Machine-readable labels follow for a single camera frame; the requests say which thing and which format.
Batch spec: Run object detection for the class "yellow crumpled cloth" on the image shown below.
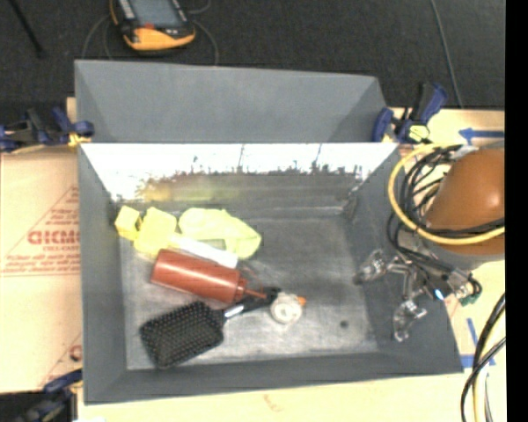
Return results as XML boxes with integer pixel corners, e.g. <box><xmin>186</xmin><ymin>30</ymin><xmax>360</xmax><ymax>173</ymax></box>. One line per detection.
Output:
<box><xmin>133</xmin><ymin>207</ymin><xmax>180</xmax><ymax>258</ymax></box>

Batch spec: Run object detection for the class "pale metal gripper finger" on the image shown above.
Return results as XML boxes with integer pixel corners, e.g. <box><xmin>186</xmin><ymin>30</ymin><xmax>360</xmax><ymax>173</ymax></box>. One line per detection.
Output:
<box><xmin>392</xmin><ymin>287</ymin><xmax>429</xmax><ymax>343</ymax></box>
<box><xmin>353</xmin><ymin>248</ymin><xmax>401</xmax><ymax>286</ymax></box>

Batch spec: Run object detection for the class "yellow-green cloth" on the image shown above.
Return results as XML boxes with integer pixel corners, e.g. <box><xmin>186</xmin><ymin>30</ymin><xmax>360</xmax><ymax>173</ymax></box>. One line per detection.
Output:
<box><xmin>177</xmin><ymin>207</ymin><xmax>263</xmax><ymax>261</ymax></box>

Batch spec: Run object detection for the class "white toy with orange tip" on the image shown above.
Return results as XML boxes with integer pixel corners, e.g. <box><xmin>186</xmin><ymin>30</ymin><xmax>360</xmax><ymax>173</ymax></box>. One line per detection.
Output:
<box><xmin>269</xmin><ymin>291</ymin><xmax>308</xmax><ymax>325</ymax></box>

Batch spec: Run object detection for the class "grey metal bin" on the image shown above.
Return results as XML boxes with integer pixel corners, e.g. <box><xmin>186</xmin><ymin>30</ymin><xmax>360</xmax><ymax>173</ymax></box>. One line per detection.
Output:
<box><xmin>73</xmin><ymin>59</ymin><xmax>465</xmax><ymax>404</ymax></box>

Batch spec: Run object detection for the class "red-brown squeeze bottle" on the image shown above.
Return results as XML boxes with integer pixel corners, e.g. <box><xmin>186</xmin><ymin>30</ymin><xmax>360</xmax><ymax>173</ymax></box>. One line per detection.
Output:
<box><xmin>150</xmin><ymin>248</ymin><xmax>268</xmax><ymax>306</ymax></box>

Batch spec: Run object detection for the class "black hairbrush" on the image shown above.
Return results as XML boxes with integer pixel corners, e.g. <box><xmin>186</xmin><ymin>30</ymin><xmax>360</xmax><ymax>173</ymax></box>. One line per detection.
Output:
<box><xmin>138</xmin><ymin>286</ymin><xmax>283</xmax><ymax>369</ymax></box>

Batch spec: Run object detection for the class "white tube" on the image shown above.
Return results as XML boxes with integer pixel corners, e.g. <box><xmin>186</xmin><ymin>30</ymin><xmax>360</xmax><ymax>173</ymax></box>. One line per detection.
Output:
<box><xmin>170</xmin><ymin>234</ymin><xmax>240</xmax><ymax>270</ymax></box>

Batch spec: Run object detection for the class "yellow sponge block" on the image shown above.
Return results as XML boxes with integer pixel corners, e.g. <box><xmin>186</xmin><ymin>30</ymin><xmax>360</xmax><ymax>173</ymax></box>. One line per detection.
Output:
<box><xmin>114</xmin><ymin>205</ymin><xmax>143</xmax><ymax>241</ymax></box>

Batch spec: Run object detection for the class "brown cardboard board red print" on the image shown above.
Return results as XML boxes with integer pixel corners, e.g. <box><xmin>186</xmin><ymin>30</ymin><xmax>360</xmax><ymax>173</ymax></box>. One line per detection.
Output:
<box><xmin>0</xmin><ymin>146</ymin><xmax>85</xmax><ymax>396</ymax></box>

